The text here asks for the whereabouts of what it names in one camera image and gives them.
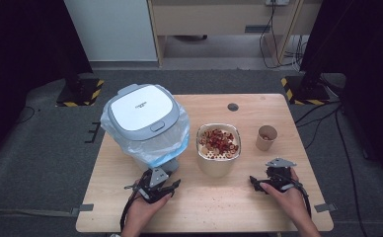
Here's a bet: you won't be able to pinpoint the beige container with strainer insert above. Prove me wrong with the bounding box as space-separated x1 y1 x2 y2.
195 122 242 179

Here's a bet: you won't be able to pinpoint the person's right hand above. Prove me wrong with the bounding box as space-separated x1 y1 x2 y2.
260 168 313 229

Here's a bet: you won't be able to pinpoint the light wooden desk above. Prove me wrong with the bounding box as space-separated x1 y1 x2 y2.
146 0 324 67

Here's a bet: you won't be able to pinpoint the person's left hand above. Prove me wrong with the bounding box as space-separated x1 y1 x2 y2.
125 179 174 229

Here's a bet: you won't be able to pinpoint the grey tape strip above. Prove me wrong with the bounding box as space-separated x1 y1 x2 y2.
313 202 339 213
70 203 95 217

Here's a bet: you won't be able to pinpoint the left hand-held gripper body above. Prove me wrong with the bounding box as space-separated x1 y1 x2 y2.
124 167 170 203

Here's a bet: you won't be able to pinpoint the brown paper cup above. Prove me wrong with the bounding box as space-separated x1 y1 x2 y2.
255 124 278 152

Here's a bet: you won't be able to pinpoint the pile of red date slices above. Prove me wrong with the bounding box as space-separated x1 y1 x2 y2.
198 127 240 160

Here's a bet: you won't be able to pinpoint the black hanging cables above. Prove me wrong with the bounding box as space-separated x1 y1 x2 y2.
259 0 307 70

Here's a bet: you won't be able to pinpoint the white cabinet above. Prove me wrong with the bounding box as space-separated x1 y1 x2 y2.
63 0 159 62

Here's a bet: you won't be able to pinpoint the dark curtain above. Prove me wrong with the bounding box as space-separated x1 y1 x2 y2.
299 0 383 187
0 0 94 169

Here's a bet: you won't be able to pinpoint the white trash bin with bag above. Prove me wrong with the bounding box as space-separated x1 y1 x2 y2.
100 84 192 169

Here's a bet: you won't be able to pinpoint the left hand-held gripper black cable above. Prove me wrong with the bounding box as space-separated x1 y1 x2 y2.
119 194 141 232

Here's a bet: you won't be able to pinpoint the thin black floor cable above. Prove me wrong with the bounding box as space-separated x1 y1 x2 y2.
15 106 41 125

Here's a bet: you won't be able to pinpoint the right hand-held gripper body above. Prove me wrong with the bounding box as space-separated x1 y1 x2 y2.
266 157 297 194

